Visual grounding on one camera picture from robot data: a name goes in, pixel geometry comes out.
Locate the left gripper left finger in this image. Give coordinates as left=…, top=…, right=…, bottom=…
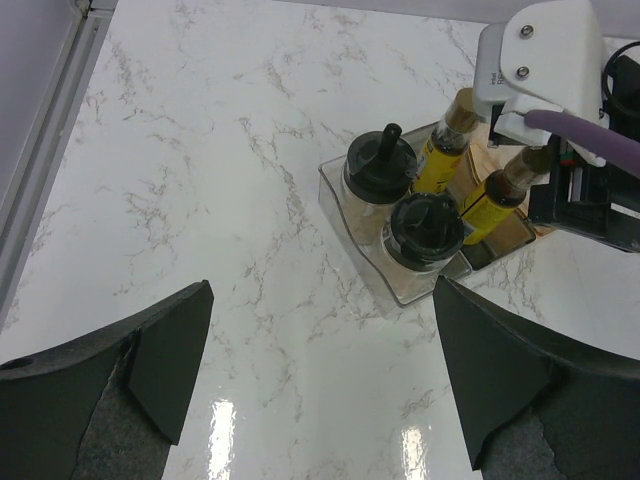
left=1, top=280, right=214, bottom=479

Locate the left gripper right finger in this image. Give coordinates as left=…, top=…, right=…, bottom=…
left=433, top=277, right=639, bottom=479

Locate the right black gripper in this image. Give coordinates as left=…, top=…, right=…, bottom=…
left=528, top=42, right=639, bottom=253

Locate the yellow label bottle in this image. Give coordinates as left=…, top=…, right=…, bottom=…
left=411, top=88, right=479, bottom=194
left=458, top=145, right=553, bottom=245

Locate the black cap shaker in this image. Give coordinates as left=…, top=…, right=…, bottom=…
left=340, top=123, right=417, bottom=245
left=378, top=193, right=465, bottom=302

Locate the orange plastic bin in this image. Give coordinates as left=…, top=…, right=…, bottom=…
left=461, top=126, right=549, bottom=215

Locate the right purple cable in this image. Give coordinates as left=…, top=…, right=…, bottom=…
left=524, top=109, right=640, bottom=179

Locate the left aluminium frame post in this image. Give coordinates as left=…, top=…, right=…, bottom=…
left=1, top=0, right=117, bottom=315

